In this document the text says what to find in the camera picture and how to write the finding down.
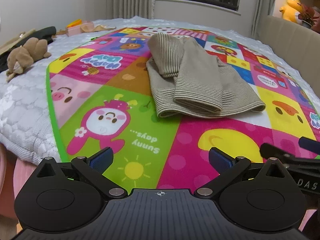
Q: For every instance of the pink box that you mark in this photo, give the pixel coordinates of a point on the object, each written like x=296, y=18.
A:
x=85, y=28

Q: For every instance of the beige upholstered headboard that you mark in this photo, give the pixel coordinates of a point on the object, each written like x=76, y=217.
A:
x=287, y=45

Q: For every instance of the brown plush toy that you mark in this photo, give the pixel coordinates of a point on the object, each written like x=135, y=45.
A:
x=25, y=55

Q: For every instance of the beige striped knit garment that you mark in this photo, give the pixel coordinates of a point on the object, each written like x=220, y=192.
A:
x=195, y=80

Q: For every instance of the yellow orange plastic item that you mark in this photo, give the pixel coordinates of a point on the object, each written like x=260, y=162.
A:
x=75, y=23

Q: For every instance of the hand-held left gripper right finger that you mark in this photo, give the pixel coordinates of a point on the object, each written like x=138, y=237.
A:
x=220, y=158

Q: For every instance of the yellow plush duck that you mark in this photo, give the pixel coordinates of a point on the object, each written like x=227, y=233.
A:
x=291, y=10

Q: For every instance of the colourful cartoon play mat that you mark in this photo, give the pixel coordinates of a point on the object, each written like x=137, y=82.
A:
x=125, y=80

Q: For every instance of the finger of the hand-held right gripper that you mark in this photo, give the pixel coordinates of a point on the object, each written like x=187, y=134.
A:
x=310, y=143
x=275, y=152

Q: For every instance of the black clothing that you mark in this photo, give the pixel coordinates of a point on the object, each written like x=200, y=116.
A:
x=45, y=31

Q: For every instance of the red leaf potted plant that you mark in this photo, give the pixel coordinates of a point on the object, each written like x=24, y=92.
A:
x=310, y=15

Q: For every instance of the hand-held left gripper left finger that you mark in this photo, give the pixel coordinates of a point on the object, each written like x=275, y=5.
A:
x=101, y=158

